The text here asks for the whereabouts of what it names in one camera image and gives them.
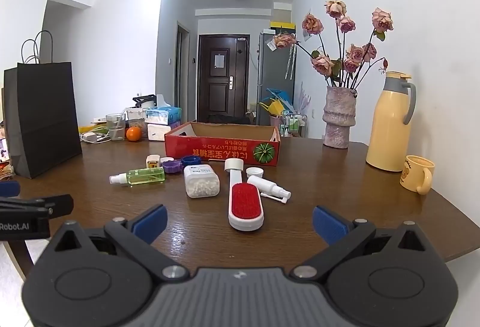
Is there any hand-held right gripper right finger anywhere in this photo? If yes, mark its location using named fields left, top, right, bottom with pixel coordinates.
left=290, top=205, right=428, bottom=283

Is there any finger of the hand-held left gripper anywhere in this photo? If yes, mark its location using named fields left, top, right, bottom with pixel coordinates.
left=0, top=181, right=20, bottom=197
left=0, top=194, right=74, bottom=218

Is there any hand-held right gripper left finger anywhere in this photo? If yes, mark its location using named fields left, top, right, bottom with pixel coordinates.
left=52, top=204, right=190, bottom=283

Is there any green spray bottle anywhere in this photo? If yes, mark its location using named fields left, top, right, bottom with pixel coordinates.
left=109, top=167, right=166, bottom=186

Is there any purple gear toy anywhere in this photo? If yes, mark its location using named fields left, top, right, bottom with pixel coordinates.
left=162, top=159, right=183, bottom=174

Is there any white nasal spray bottle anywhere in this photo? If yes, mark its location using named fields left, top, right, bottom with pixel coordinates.
left=247, top=176, right=292, bottom=205

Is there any white red lint brush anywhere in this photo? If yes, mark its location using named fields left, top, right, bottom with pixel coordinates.
left=224, top=158, right=265, bottom=231

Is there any red cardboard box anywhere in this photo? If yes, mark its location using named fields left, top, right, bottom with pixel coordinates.
left=164, top=121, right=281, bottom=166

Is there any black monitor panel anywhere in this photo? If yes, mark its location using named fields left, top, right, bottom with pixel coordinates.
left=3, top=30, right=83, bottom=179

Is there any yellow green packet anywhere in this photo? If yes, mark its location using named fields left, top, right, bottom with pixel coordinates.
left=80, top=123, right=109, bottom=135

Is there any yellow mug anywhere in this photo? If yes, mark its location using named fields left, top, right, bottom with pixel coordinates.
left=399, top=155, right=435, bottom=195

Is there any clear drinking glass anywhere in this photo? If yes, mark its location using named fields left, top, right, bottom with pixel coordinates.
left=106, top=113, right=126, bottom=141

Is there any clear food container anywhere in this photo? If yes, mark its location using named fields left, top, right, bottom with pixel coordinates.
left=126, top=108, right=149, bottom=129

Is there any metal storage rack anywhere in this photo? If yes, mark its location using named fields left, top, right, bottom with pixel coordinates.
left=282, top=110, right=309, bottom=136

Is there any pink stone vase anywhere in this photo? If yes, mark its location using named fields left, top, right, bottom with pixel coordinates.
left=322, top=86, right=358, bottom=148

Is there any blue tissue pack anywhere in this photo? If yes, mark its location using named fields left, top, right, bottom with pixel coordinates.
left=145, top=107, right=182, bottom=125

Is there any yellow thermos jug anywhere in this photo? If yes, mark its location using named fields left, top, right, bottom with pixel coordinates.
left=365, top=71, right=417, bottom=172

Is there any dark brown door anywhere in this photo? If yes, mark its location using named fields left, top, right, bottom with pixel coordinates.
left=197, top=34, right=250, bottom=123

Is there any grey fridge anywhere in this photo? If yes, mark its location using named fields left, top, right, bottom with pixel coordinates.
left=256, top=28, right=297, bottom=125

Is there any bunch of dried roses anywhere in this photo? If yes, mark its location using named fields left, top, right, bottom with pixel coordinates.
left=273, top=0, right=394, bottom=90

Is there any white cable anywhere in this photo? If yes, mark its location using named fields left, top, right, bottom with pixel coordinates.
left=79, top=126, right=112, bottom=144

